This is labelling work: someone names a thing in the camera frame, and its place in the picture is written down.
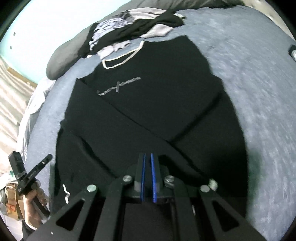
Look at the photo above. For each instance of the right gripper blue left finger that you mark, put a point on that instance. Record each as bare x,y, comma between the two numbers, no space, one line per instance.
137,172

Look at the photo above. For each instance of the black long sleeve sweater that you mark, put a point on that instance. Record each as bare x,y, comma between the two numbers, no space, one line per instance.
161,98

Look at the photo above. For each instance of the person's left hand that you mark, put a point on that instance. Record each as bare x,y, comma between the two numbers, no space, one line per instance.
31,217

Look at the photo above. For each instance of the blue patterned bed cover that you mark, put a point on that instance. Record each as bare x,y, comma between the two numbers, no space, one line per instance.
250,54

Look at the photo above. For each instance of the black and white clothes pile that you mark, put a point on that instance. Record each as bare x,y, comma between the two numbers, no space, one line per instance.
118,30

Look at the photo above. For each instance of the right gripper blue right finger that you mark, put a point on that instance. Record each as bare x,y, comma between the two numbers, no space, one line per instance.
161,191

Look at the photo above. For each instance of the grey black garment at edge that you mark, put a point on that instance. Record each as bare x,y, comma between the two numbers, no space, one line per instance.
292,52

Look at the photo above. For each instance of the grey pillow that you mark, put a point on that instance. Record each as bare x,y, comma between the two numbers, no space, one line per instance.
66,55

